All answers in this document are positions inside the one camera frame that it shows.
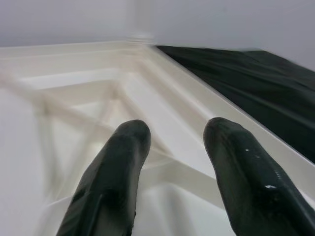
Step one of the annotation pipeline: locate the white plastic table top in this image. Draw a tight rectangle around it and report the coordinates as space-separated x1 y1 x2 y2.
0 40 315 236

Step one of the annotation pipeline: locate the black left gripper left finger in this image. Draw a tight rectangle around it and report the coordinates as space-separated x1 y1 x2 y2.
55 119 151 236

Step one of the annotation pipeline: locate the black fabric table cover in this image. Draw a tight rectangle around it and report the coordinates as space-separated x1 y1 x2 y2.
156 45 315 164

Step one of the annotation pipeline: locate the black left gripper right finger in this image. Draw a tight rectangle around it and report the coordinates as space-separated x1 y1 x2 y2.
203 117 315 236

